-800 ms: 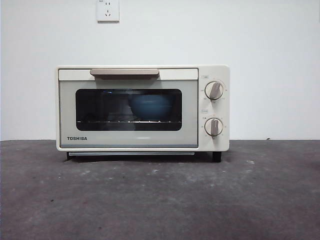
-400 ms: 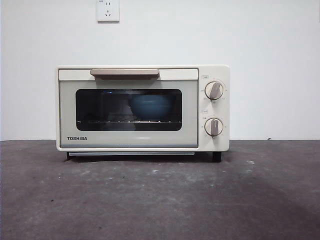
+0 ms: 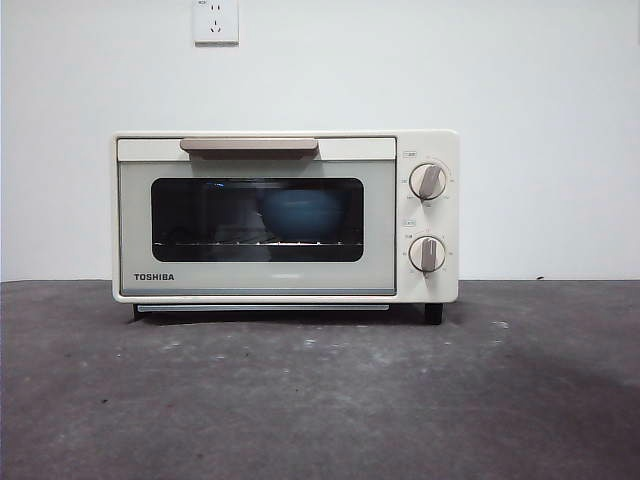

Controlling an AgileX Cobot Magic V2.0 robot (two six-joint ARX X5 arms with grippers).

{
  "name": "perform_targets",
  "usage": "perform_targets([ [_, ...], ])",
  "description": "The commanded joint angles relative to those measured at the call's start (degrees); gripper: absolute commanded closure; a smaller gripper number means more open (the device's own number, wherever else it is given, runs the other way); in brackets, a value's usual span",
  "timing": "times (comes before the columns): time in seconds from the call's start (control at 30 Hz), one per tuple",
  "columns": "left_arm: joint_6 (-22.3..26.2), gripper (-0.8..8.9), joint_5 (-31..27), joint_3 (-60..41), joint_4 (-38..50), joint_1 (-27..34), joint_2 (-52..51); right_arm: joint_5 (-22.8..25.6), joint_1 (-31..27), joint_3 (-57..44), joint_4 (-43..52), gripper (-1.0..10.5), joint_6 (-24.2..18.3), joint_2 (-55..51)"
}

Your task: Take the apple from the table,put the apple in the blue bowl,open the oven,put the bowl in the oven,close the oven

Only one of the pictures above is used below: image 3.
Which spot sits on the large beige oven knob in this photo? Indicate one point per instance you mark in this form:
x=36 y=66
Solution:
x=428 y=181

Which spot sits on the white wall socket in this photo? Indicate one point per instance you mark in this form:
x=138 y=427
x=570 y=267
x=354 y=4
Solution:
x=216 y=22

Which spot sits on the cream toaster oven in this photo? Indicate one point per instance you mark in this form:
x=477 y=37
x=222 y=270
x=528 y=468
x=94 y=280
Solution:
x=430 y=290

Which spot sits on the blue ribbed bowl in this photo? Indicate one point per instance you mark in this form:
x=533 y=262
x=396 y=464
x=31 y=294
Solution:
x=300 y=215

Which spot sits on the small beige oven knob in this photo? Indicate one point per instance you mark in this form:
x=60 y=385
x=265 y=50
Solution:
x=427 y=254

